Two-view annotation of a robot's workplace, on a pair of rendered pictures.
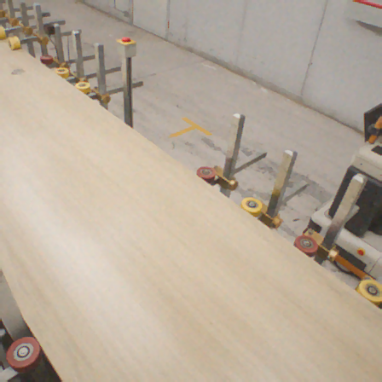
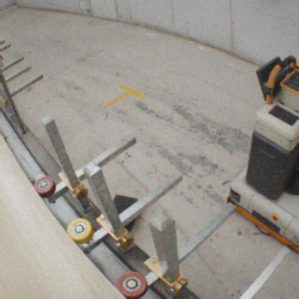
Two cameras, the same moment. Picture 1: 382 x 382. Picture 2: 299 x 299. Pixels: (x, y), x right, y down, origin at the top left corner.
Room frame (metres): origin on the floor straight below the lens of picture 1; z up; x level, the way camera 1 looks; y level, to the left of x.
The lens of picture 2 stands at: (0.60, -0.57, 1.64)
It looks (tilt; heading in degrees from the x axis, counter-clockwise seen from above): 44 degrees down; 12
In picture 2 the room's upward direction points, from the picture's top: 10 degrees counter-clockwise
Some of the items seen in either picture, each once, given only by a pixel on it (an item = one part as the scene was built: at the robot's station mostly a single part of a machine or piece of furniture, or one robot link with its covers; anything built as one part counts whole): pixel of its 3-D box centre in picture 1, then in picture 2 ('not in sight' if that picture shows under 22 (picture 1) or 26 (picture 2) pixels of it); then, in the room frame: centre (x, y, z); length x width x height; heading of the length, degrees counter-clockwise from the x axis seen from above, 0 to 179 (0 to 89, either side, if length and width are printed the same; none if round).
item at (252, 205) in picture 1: (249, 214); (84, 236); (1.02, -0.23, 0.85); 0.08 x 0.08 x 0.11
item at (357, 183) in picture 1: (334, 229); (169, 265); (0.90, -0.51, 0.94); 0.04 x 0.04 x 0.48; 47
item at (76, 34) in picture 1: (80, 71); not in sight; (2.10, 0.76, 0.89); 0.04 x 0.04 x 0.48; 47
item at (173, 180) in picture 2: (276, 203); (134, 212); (1.17, -0.37, 0.80); 0.43 x 0.03 x 0.04; 137
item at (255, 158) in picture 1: (234, 169); (90, 168); (1.34, -0.18, 0.83); 0.43 x 0.03 x 0.04; 137
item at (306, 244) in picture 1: (302, 252); (135, 289); (0.85, -0.41, 0.85); 0.08 x 0.08 x 0.11
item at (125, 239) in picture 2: (266, 215); (115, 231); (1.08, -0.31, 0.80); 0.14 x 0.06 x 0.05; 47
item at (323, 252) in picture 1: (320, 245); (166, 274); (0.91, -0.50, 0.83); 0.14 x 0.06 x 0.05; 47
